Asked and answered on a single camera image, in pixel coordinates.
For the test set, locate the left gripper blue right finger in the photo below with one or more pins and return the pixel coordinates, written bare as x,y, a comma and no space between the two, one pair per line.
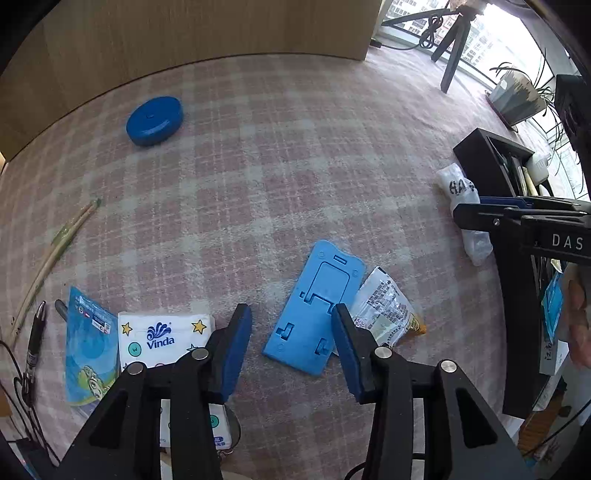
432,414

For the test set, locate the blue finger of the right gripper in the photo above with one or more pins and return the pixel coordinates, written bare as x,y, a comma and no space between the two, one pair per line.
480,219
498,204

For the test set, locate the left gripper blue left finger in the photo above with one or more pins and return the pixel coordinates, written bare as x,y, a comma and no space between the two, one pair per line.
120,439

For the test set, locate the person's hand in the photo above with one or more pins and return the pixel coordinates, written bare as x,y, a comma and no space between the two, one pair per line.
574,323

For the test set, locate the black storage tray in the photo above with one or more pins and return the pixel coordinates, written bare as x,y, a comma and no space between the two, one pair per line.
485,158

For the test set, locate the crumpled clear plastic bag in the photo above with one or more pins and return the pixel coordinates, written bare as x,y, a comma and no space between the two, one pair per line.
459,189

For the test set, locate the blue wipes packet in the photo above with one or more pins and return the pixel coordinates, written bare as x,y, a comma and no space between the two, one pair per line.
552,304

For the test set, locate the blue cartoon face mask pack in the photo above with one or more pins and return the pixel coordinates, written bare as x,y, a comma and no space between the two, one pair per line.
91,350

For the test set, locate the potted spider plant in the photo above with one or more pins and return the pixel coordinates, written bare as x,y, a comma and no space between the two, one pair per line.
527,104

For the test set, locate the small Vinda tissue pack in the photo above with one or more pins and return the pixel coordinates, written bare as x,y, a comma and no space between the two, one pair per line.
158,340

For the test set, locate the black pen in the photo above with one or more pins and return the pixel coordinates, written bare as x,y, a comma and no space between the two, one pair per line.
33,350

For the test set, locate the orange snack sachet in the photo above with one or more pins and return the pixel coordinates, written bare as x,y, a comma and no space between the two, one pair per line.
382,308

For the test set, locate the blue phone stand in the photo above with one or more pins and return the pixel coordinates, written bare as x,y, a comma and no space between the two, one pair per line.
302,337

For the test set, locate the wrapped bamboo chopsticks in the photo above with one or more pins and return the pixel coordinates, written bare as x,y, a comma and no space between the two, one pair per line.
57,246

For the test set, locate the wooden backboard panel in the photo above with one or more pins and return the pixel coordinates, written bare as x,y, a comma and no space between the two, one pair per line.
58,55

